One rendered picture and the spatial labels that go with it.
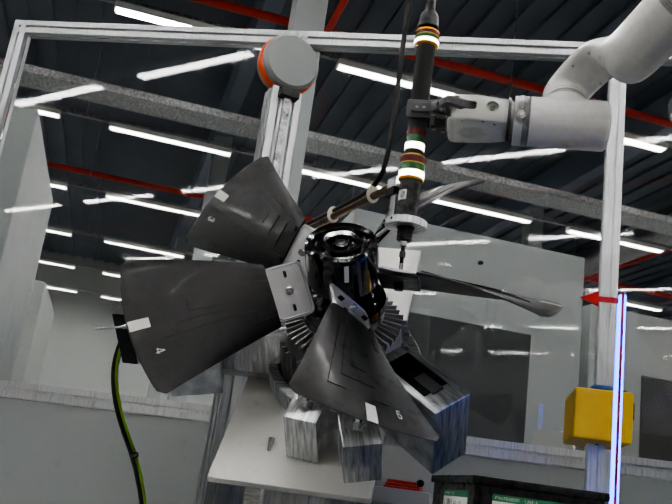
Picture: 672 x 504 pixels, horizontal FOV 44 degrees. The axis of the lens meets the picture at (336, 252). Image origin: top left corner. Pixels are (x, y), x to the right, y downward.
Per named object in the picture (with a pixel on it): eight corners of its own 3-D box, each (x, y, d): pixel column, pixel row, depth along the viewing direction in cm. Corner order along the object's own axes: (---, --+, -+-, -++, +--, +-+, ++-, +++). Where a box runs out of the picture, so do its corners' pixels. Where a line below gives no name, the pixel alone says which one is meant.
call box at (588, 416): (562, 451, 161) (565, 396, 164) (616, 458, 159) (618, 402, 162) (572, 445, 146) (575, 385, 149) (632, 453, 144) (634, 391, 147)
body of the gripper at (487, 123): (515, 128, 136) (445, 123, 138) (511, 153, 146) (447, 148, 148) (518, 86, 138) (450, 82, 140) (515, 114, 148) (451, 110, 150)
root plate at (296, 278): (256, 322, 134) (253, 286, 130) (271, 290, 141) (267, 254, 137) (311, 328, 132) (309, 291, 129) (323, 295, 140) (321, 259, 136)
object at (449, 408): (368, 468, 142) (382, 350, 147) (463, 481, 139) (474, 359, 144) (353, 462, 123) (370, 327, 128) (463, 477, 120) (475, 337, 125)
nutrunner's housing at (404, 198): (387, 241, 139) (416, 0, 152) (407, 247, 141) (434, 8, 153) (399, 236, 136) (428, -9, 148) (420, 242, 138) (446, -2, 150)
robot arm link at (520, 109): (528, 132, 136) (509, 131, 137) (524, 154, 144) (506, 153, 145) (531, 86, 138) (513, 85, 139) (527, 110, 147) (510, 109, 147)
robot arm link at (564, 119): (531, 84, 142) (530, 114, 136) (612, 88, 140) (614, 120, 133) (526, 125, 148) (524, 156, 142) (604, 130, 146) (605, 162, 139)
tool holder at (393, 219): (370, 229, 143) (377, 176, 145) (406, 239, 145) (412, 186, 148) (397, 217, 135) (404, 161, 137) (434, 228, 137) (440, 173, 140)
